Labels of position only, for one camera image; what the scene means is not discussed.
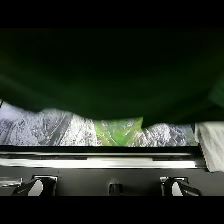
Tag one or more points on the dark green garment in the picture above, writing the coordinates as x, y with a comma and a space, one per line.
110, 70

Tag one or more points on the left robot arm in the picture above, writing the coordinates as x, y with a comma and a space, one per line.
40, 187

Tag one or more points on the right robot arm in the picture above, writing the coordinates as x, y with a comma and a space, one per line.
178, 188

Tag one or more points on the white garment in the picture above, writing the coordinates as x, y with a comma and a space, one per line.
211, 146

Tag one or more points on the silver frame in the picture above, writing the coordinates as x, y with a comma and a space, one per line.
100, 162

